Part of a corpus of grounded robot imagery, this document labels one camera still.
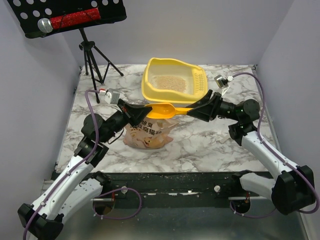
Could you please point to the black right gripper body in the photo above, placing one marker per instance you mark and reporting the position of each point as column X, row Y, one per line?
column 214, row 105

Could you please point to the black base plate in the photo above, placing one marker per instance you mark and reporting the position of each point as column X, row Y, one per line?
column 174, row 190

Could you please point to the beige cat litter pile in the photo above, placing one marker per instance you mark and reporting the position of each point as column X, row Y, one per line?
column 169, row 82

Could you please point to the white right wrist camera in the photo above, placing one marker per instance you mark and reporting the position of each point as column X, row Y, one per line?
column 221, row 81

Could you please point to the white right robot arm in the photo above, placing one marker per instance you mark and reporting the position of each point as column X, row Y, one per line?
column 291, row 186

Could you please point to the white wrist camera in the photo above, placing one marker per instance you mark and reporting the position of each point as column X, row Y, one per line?
column 112, row 96
column 221, row 81

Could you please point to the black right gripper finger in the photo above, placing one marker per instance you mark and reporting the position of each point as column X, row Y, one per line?
column 203, row 115
column 204, row 104

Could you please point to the red silver microphone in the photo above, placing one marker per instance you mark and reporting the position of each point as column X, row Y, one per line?
column 48, row 25

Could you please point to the black music stand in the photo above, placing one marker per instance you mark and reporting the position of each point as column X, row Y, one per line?
column 28, row 12

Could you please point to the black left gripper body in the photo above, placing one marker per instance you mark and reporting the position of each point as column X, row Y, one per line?
column 117, row 121

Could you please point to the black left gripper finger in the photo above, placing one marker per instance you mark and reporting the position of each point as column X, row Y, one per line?
column 122, row 105
column 135, row 114

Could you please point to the pink cat litter bag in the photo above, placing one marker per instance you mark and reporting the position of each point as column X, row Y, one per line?
column 150, row 134

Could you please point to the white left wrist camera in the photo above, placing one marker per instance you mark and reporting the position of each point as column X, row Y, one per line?
column 112, row 96

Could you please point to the orange plastic scoop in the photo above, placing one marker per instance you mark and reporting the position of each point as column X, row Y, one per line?
column 165, row 110

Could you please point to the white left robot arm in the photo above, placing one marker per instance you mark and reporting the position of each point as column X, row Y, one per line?
column 47, row 215

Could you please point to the yellow litter box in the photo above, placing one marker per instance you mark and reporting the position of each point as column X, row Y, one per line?
column 194, row 75

